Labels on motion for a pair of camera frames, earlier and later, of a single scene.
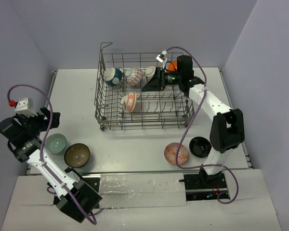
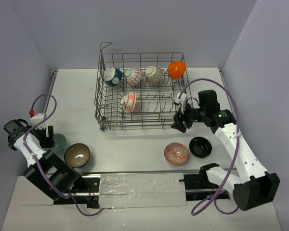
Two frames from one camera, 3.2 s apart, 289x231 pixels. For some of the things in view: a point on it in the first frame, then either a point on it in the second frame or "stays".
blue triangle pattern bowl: (112, 76) stays
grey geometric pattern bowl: (150, 72) stays
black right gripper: (158, 83) to (184, 116)
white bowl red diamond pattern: (133, 76) stays
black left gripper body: (43, 119) to (47, 137)
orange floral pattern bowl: (129, 100) stays
